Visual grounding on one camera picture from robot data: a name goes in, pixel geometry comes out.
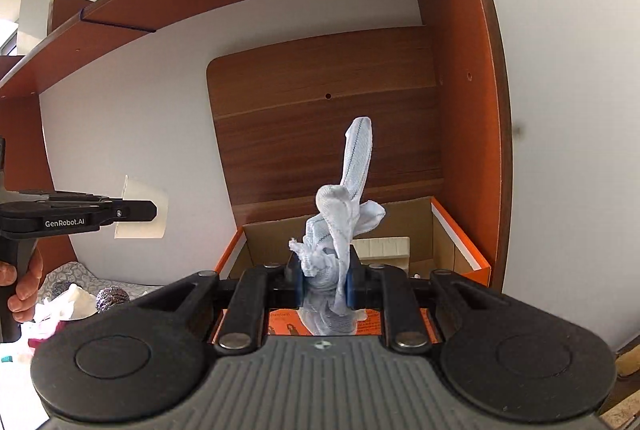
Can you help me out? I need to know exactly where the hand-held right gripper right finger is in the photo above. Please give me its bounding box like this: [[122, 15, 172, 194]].
[[344, 246, 502, 356]]

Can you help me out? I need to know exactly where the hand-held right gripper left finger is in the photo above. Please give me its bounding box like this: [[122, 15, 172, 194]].
[[165, 257, 306, 356]]

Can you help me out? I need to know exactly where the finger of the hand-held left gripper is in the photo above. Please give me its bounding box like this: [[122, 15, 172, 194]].
[[95, 196, 158, 227]]

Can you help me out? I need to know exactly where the orange cardboard box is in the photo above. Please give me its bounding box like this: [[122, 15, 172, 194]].
[[207, 196, 492, 346]]

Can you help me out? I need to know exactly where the plastic wrapper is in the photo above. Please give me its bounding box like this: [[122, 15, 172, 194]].
[[289, 116, 387, 337]]

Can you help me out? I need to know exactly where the person's left hand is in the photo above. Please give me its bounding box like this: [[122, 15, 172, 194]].
[[0, 247, 45, 324]]

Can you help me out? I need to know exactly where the cream plastic block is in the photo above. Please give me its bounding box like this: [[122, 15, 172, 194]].
[[352, 236, 412, 278]]

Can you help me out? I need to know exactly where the leaf-printed bed sheet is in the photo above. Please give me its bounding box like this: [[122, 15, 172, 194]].
[[39, 260, 161, 311]]

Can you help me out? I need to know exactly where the white cloth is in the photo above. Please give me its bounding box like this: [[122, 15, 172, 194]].
[[42, 282, 98, 322]]

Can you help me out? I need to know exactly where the steel wool scrubber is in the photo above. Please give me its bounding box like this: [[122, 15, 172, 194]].
[[95, 287, 130, 316]]

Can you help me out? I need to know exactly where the red cloth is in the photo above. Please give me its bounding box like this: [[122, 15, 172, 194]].
[[27, 320, 67, 349]]

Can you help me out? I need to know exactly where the wooden shelf unit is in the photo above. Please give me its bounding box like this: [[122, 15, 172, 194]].
[[0, 0, 514, 306]]

